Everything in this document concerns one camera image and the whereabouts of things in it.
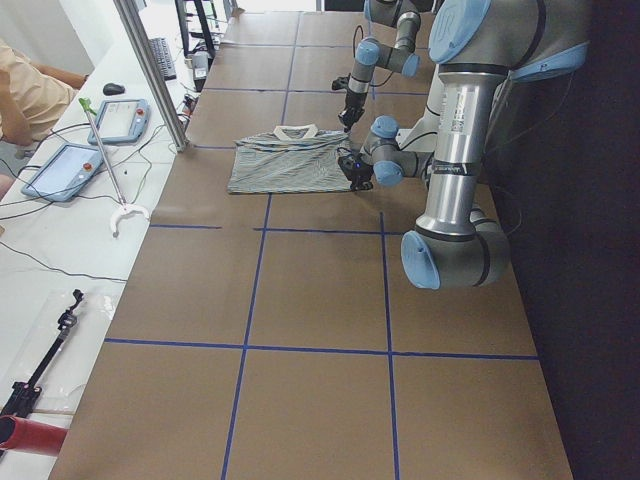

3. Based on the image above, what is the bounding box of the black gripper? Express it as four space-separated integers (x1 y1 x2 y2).
347 161 373 191
338 90 367 133

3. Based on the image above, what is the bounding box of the striped polo shirt cream collar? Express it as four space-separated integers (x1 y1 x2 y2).
227 124 350 194

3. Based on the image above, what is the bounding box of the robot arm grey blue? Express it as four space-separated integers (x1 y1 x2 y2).
334 1 592 289
332 1 421 132

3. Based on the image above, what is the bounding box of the black keyboard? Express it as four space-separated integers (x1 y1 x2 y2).
148 37 177 80

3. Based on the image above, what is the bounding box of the far blue teach pendant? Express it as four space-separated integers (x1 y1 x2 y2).
95 99 150 145

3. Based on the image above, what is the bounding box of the blue teach pendant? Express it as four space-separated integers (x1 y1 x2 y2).
21 143 103 202
95 99 150 145

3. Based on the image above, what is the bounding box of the black computer mouse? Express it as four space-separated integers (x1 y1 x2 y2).
102 82 126 96

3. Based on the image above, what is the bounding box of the white reacher grabber tool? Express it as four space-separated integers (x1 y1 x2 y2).
78 98 150 238

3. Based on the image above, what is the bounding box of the near blue teach pendant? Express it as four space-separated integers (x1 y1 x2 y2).
21 143 103 202

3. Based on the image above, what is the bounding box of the person in beige shirt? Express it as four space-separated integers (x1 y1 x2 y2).
1 42 89 149

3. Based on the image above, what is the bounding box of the black tripod stick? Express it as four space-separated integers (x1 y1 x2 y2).
1 289 84 418

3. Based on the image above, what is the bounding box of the red cylinder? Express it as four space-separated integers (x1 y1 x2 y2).
1 415 68 456

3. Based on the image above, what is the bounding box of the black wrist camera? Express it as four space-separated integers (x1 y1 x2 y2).
331 75 350 91
338 155 361 178

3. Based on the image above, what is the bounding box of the white column pedestal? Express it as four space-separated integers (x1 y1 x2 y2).
397 67 444 153

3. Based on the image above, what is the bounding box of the aluminium frame post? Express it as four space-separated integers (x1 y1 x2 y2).
113 0 188 152

